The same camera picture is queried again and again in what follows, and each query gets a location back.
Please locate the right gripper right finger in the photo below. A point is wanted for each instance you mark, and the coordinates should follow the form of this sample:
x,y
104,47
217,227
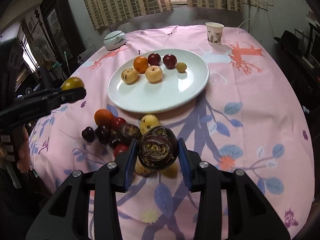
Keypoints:
x,y
250,215

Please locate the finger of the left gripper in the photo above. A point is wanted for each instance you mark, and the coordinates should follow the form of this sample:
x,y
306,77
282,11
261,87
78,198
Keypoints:
x,y
50,99

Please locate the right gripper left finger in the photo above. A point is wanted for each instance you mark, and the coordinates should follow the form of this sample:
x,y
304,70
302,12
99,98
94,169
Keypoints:
x,y
65,215

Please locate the yellow-green round fruit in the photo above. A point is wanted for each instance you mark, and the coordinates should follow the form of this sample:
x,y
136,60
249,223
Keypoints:
x,y
72,83

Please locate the dark cherry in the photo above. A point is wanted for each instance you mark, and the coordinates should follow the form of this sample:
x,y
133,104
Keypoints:
x,y
103,134
88,134

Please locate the orange tangerine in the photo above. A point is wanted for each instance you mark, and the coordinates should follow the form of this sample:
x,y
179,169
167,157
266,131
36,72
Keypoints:
x,y
103,117
140,64

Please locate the red cherry tomato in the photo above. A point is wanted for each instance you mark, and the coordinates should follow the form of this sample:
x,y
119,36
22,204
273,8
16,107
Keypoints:
x,y
119,149
117,122

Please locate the striped beige fruit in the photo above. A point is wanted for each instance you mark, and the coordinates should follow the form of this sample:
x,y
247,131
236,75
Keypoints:
x,y
141,170

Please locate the dark passion fruit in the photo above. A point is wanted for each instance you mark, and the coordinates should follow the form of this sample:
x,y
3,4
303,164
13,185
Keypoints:
x,y
127,132
158,148

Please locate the small yellow round fruit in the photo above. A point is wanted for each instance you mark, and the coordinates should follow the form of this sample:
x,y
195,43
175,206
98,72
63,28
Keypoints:
x,y
171,171

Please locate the yellow pear-like fruit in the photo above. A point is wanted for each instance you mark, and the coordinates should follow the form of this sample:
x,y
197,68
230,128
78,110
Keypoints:
x,y
148,122

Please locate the left hand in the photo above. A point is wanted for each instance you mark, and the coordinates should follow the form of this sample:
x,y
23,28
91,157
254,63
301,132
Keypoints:
x,y
24,153

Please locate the electric fan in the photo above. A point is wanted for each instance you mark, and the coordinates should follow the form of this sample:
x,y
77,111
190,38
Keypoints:
x,y
39,48

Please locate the dark framed picture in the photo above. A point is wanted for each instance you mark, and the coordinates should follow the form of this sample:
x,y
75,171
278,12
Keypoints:
x,y
61,29

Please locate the striped pepino melon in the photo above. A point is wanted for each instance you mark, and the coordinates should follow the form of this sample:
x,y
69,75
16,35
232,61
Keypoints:
x,y
129,75

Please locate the white ceramic lidded jar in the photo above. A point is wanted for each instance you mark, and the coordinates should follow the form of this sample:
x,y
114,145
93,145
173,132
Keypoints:
x,y
114,40

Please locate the pink floral tablecloth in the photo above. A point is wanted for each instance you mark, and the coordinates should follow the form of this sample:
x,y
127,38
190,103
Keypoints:
x,y
248,117

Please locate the orange tangerine on plate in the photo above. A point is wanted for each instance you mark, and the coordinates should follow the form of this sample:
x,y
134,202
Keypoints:
x,y
140,64

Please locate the pale yellow apple-like fruit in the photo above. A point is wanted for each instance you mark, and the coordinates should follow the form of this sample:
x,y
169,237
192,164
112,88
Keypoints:
x,y
154,74

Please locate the dark red plum left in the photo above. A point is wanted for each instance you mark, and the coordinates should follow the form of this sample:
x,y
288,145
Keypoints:
x,y
154,59

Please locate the dark red plum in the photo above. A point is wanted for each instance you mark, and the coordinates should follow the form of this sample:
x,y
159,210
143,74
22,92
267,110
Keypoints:
x,y
170,61
154,59

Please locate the dark red plum right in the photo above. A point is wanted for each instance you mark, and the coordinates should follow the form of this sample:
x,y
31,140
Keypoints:
x,y
170,61

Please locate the white oval plate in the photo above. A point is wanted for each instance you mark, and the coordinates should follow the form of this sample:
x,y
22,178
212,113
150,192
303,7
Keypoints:
x,y
175,89

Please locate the small yellow-green fruit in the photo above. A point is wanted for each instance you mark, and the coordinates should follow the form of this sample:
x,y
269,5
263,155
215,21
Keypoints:
x,y
181,67

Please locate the white paper cup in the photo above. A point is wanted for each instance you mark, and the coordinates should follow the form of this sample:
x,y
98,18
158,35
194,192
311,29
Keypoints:
x,y
214,32

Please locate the wall power socket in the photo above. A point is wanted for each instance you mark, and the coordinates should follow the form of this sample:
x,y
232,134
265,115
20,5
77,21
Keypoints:
x,y
257,3

